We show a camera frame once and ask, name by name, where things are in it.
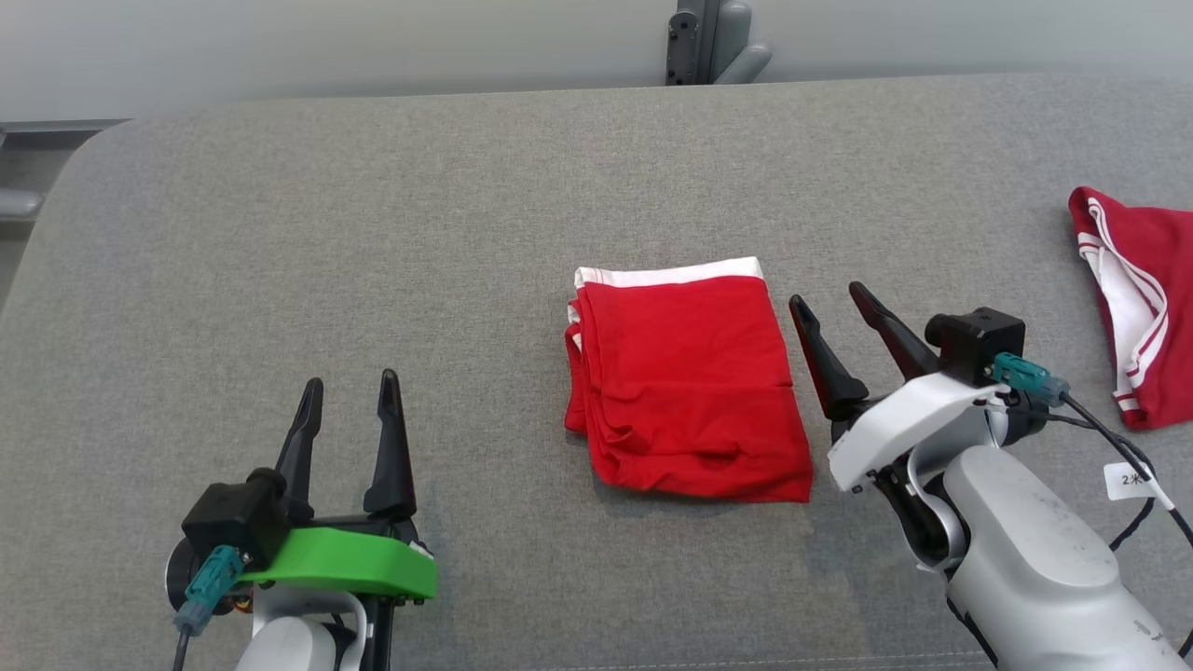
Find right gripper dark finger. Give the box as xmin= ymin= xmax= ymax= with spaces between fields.
xmin=848 ymin=281 xmax=940 ymax=381
xmin=789 ymin=294 xmax=870 ymax=420

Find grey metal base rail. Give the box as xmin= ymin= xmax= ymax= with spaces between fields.
xmin=0 ymin=118 xmax=130 ymax=136

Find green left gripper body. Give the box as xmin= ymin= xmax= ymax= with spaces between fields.
xmin=238 ymin=513 xmax=439 ymax=602

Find red shorts with white band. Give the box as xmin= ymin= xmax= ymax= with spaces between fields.
xmin=564 ymin=256 xmax=815 ymax=504

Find red white basketball jersey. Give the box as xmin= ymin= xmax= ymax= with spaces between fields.
xmin=1069 ymin=186 xmax=1193 ymax=431

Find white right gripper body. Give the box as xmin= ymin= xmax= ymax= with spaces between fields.
xmin=828 ymin=373 xmax=1012 ymax=493

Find camera cable teal plug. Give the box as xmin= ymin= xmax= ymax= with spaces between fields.
xmin=172 ymin=545 xmax=245 ymax=671
xmin=993 ymin=352 xmax=1193 ymax=653

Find left camera cable teal plug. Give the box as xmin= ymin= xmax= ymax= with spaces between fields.
xmin=172 ymin=545 xmax=245 ymax=671

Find right camera cable teal plug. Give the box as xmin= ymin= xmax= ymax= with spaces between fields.
xmin=993 ymin=352 xmax=1193 ymax=653

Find grey metal frame post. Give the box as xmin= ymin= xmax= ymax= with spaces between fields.
xmin=0 ymin=186 xmax=45 ymax=222
xmin=665 ymin=0 xmax=773 ymax=87

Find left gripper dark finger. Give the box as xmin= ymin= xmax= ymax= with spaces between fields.
xmin=275 ymin=377 xmax=325 ymax=523
xmin=363 ymin=369 xmax=418 ymax=518

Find grey fabric sofa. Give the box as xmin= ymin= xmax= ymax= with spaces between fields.
xmin=0 ymin=73 xmax=1193 ymax=671

